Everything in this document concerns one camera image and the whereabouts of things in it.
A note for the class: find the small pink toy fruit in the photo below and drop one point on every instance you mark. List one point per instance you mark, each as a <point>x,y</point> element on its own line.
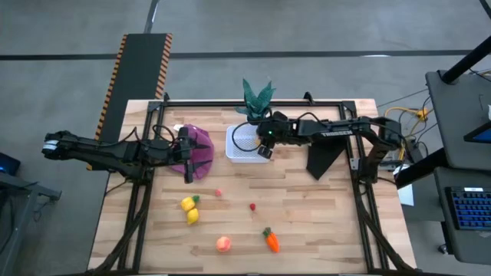
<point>218,193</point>

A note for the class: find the laptop with blue screen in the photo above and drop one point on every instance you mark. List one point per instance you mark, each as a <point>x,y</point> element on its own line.
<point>481,135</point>

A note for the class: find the white paper sheet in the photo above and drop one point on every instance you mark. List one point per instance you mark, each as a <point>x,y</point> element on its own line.
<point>406,195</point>

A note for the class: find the purple cloth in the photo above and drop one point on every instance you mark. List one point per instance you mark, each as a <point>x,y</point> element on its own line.
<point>203,155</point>

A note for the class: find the white perforated plastic basket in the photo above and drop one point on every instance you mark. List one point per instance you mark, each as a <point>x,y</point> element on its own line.
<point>243,143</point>

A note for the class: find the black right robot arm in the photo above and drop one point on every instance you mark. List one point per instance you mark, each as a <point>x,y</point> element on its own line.
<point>337,133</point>

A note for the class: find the grey metal cart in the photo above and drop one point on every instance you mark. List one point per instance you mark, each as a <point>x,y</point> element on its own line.
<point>15,191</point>

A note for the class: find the black hazard-striped floor mat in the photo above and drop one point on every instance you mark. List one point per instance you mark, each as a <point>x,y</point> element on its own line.
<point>138,69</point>

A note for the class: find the grey metal frame bracket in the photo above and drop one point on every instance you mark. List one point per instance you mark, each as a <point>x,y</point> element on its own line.
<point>355,164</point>

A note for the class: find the dark device with blue light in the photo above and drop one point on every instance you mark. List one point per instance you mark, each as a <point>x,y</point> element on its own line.
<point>8,165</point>

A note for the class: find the green artificial snake plant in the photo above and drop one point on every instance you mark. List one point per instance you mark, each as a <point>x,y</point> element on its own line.
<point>255,99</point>

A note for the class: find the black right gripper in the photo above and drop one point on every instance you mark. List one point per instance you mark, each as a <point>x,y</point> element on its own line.
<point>278,128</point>

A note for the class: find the orange toy carrot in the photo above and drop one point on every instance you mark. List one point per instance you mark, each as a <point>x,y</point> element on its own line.
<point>272,242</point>

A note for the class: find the small white fabric label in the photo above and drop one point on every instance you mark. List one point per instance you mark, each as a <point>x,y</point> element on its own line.
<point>177,127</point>

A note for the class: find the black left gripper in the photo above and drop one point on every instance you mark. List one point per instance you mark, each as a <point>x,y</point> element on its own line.
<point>187,153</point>

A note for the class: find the orange pink toy peach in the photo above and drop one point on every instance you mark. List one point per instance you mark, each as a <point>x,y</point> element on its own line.
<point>223,244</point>

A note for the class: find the black stand pole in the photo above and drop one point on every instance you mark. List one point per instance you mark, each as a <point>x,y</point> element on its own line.
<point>416,170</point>
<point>466,61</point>

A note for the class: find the backlit computer keyboard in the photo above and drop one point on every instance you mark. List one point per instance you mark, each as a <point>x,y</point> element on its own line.
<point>472,209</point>

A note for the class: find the black cloth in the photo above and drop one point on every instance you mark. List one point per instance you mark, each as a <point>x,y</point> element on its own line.
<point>322,157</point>

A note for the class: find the black aluminium table frame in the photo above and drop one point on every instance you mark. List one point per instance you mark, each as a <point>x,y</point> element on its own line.
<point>199,103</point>

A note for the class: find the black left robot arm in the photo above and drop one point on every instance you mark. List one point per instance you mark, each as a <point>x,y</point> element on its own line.
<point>96,151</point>

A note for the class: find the grey desk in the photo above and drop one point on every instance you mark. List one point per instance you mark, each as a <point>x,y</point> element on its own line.
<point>456,107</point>
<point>468,245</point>

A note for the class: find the small red toy cherry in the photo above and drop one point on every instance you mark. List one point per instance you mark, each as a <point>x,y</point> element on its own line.
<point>252,207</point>

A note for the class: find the yellow toy lemon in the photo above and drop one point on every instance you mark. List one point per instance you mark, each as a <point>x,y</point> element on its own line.
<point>192,217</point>

